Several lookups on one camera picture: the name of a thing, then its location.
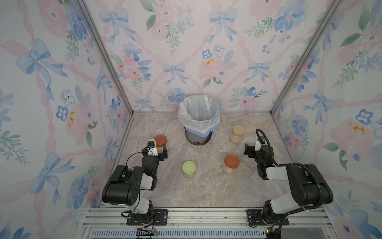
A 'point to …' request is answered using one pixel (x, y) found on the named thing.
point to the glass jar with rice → (227, 170)
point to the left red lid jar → (160, 140)
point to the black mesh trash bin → (196, 138)
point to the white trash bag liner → (199, 114)
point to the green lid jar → (189, 168)
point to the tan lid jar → (238, 131)
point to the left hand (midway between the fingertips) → (158, 144)
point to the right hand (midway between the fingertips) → (255, 143)
